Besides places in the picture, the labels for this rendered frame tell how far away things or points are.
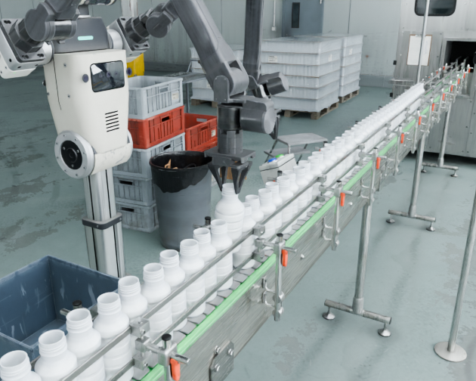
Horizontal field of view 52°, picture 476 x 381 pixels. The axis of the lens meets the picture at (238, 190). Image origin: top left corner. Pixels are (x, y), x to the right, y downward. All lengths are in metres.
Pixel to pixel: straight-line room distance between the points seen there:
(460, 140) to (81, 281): 4.91
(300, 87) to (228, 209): 6.77
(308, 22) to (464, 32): 6.66
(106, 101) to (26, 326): 0.70
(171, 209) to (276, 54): 4.96
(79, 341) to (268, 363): 1.77
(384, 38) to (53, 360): 11.01
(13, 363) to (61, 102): 0.96
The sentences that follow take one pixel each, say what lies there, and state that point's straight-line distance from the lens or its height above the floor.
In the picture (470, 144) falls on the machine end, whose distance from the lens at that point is 5.84.
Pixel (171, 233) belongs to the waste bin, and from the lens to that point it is 3.47.
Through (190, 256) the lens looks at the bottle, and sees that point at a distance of 1.01.
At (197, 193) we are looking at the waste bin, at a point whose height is 0.44.
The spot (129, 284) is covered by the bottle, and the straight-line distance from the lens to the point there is 0.93.
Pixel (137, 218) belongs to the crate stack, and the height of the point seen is 0.10.
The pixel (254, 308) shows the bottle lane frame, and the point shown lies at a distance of 1.28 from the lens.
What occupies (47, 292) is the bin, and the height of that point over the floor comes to 0.83.
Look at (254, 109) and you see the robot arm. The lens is 1.04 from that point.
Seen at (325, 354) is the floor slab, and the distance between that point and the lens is 2.61.
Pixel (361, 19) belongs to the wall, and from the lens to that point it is 11.62.
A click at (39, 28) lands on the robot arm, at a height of 1.57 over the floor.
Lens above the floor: 1.62
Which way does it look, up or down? 20 degrees down
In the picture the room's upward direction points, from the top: straight up
